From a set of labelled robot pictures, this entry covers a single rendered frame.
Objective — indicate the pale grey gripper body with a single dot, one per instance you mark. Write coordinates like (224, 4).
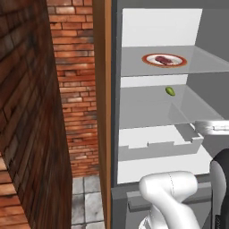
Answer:
(208, 126)

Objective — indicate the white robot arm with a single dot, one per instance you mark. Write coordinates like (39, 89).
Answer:
(167, 190)

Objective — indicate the grey fridge crisper bin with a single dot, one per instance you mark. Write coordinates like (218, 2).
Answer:
(161, 150)

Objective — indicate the glass fridge shelf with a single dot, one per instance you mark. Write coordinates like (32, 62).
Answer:
(143, 107)
(134, 62)

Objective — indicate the red raw steak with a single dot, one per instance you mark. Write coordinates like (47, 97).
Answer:
(163, 60)

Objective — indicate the grey open fridge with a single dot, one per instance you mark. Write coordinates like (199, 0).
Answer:
(158, 27)

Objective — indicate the green pickle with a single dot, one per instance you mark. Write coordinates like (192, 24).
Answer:
(170, 91)

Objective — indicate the white plate with orange rim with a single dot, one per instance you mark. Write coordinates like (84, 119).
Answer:
(179, 61)

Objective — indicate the wooden cabinet side panel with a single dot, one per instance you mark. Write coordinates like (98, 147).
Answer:
(102, 89)

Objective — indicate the grey freezer drawer front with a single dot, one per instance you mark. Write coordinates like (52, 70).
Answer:
(119, 208)

